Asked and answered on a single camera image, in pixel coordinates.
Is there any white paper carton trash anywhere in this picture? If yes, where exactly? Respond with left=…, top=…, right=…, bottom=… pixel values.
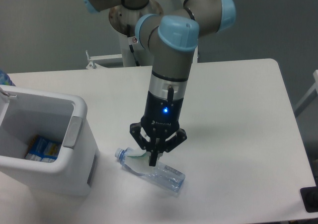
left=124, top=148, right=163, bottom=174

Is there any blue packaging in bin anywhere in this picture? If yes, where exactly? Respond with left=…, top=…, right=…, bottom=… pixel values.
left=25, top=135, right=62, bottom=163

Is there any white plastic trash can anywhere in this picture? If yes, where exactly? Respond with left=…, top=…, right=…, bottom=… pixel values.
left=0, top=85, right=99, bottom=196

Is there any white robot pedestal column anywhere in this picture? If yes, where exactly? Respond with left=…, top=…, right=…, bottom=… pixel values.
left=109, top=0, right=163, bottom=67

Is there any black cable on pedestal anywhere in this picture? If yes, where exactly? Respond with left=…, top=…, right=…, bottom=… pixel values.
left=126, top=24, right=140, bottom=67

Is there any white frame at right edge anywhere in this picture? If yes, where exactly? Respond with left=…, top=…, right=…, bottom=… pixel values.
left=294, top=70, right=318, bottom=117

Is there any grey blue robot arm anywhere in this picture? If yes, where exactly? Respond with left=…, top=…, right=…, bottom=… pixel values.
left=83, top=0, right=236, bottom=166

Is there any blue patterned object at left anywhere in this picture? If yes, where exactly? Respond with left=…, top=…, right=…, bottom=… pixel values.
left=0, top=70, right=15, bottom=86

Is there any clear crushed plastic bottle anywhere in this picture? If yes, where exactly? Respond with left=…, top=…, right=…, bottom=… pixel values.
left=115, top=147, right=185, bottom=193

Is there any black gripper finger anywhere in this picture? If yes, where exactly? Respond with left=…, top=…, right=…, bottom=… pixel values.
left=130, top=122, right=159, bottom=166
left=159, top=128, right=187, bottom=153

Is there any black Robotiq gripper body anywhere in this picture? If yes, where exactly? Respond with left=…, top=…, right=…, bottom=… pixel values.
left=141, top=92, right=184, bottom=149

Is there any white pedestal base frame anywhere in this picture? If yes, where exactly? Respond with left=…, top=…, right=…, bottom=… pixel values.
left=85, top=50, right=123, bottom=70

